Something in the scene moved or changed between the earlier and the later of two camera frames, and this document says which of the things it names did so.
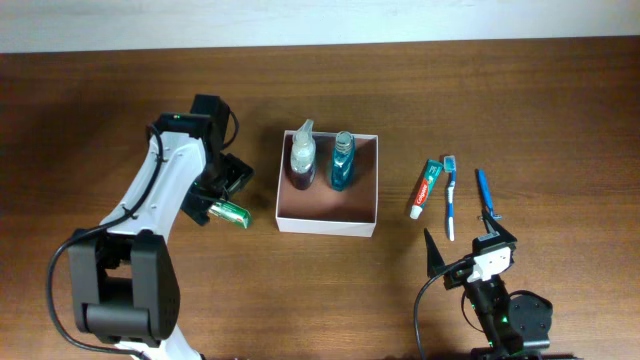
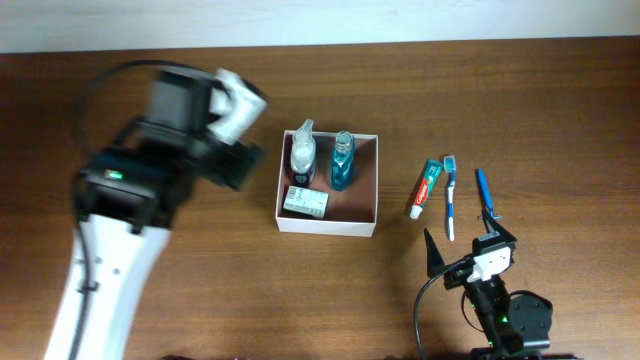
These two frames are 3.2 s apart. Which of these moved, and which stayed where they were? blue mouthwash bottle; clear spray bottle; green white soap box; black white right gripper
Moved: green white soap box
Stayed: clear spray bottle; black white right gripper; blue mouthwash bottle
